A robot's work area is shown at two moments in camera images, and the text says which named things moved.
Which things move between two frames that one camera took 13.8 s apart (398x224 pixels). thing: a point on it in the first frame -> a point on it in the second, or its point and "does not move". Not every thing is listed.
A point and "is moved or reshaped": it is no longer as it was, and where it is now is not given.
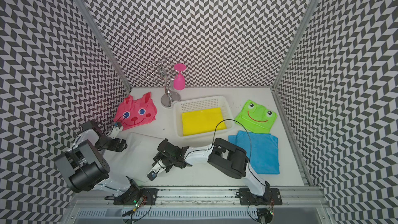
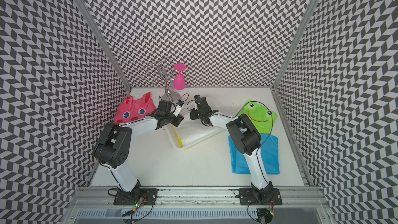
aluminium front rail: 304,197 does not move
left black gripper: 120,148 -> 179,119
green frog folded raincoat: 256,118 does not move
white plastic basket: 199,116 is moved or reshaped
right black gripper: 158,157 -> 194,116
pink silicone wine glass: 179,78 does not move
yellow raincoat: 201,121 -> 180,140
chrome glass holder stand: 169,98 does not move
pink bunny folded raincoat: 131,112 does not move
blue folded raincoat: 262,150 does not move
